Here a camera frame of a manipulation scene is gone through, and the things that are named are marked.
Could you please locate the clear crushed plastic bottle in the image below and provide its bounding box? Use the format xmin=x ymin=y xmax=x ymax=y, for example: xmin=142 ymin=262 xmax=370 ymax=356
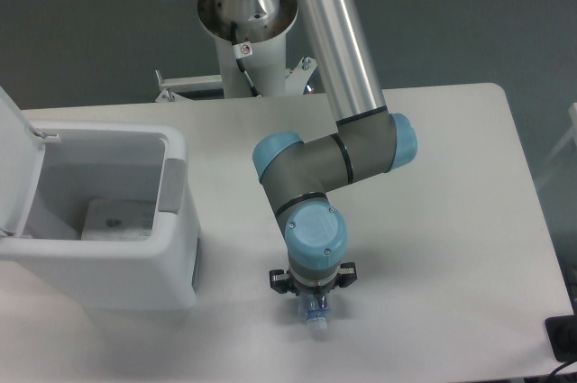
xmin=298 ymin=294 xmax=331 ymax=342

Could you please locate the white open trash can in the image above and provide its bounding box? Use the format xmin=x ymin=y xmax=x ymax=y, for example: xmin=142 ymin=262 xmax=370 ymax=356
xmin=1 ymin=95 xmax=200 ymax=311

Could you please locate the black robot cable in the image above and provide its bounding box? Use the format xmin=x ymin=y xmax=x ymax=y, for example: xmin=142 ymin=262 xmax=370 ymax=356
xmin=229 ymin=21 xmax=262 ymax=98

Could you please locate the white frame at right edge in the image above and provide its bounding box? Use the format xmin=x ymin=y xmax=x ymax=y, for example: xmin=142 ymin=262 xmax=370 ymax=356
xmin=534 ymin=103 xmax=576 ymax=190

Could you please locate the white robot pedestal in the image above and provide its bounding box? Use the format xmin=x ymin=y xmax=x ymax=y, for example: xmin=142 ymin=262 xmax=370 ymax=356
xmin=197 ymin=0 xmax=298 ymax=98

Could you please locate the black device at table edge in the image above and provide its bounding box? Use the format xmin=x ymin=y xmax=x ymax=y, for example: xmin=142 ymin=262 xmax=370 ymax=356
xmin=545 ymin=315 xmax=576 ymax=362

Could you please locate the white bracket with bolts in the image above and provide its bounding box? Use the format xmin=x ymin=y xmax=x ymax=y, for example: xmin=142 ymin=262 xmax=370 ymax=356
xmin=155 ymin=56 xmax=317 ymax=103

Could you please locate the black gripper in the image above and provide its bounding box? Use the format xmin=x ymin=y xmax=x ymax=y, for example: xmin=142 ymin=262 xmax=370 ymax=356
xmin=269 ymin=262 xmax=357 ymax=298

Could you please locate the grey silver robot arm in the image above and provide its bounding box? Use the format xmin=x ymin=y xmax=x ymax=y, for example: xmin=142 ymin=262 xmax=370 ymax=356
xmin=197 ymin=0 xmax=417 ymax=297

